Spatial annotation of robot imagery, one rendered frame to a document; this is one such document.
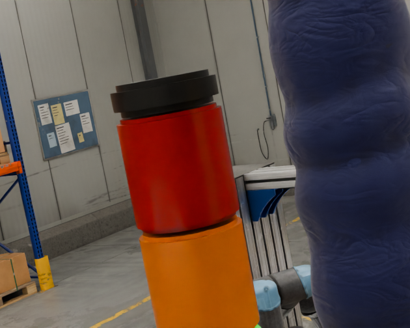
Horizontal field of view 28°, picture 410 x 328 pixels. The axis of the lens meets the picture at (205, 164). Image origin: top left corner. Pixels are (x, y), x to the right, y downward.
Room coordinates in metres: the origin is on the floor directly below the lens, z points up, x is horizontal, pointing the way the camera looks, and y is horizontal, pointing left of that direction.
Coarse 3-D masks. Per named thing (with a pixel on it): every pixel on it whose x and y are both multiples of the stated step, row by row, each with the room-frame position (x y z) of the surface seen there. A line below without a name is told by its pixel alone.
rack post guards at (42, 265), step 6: (42, 258) 9.73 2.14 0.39; (36, 264) 9.71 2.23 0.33; (42, 264) 9.71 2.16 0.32; (48, 264) 9.78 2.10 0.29; (36, 270) 9.73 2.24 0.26; (42, 270) 9.70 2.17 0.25; (48, 270) 9.77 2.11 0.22; (42, 276) 9.70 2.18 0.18; (48, 276) 9.75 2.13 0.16; (42, 282) 9.69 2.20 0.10; (48, 282) 9.74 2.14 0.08; (42, 288) 9.70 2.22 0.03; (48, 288) 9.72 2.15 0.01
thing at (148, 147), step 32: (128, 128) 0.37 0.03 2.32; (160, 128) 0.36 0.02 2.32; (192, 128) 0.36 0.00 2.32; (224, 128) 0.38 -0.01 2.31; (128, 160) 0.37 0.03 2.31; (160, 160) 0.36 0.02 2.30; (192, 160) 0.36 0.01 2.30; (224, 160) 0.37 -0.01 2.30; (160, 192) 0.36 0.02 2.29; (192, 192) 0.36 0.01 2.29; (224, 192) 0.37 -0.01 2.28; (160, 224) 0.36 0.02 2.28; (192, 224) 0.36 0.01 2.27
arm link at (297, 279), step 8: (280, 272) 1.79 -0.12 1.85; (288, 272) 1.78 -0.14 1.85; (296, 272) 1.78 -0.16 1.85; (304, 272) 1.78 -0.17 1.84; (280, 280) 1.76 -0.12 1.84; (288, 280) 1.76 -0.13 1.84; (296, 280) 1.77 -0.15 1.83; (304, 280) 1.77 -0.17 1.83; (280, 288) 1.75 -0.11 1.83; (288, 288) 1.75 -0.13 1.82; (296, 288) 1.76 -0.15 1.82; (304, 288) 1.76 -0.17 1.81; (280, 296) 1.74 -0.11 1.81; (288, 296) 1.75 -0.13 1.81; (296, 296) 1.76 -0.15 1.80; (304, 296) 1.77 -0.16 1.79; (280, 304) 1.75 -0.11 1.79; (288, 304) 1.79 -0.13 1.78; (296, 304) 1.80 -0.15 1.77; (288, 312) 1.84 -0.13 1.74
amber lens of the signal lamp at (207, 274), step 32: (224, 224) 0.37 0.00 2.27; (160, 256) 0.36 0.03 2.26; (192, 256) 0.36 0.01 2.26; (224, 256) 0.36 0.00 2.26; (160, 288) 0.37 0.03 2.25; (192, 288) 0.36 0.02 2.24; (224, 288) 0.36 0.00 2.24; (160, 320) 0.37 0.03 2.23; (192, 320) 0.36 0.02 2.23; (224, 320) 0.36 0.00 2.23; (256, 320) 0.37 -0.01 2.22
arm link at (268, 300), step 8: (256, 280) 1.68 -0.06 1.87; (264, 280) 1.67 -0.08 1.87; (256, 288) 1.63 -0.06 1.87; (264, 288) 1.63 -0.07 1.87; (272, 288) 1.63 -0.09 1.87; (256, 296) 1.62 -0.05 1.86; (264, 296) 1.62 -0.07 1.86; (272, 296) 1.63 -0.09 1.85; (264, 304) 1.62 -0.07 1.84; (272, 304) 1.62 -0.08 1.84; (264, 312) 1.62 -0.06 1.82; (272, 312) 1.62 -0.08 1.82; (280, 312) 1.64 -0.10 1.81; (264, 320) 1.62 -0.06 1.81; (272, 320) 1.62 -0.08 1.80; (280, 320) 1.63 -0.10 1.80
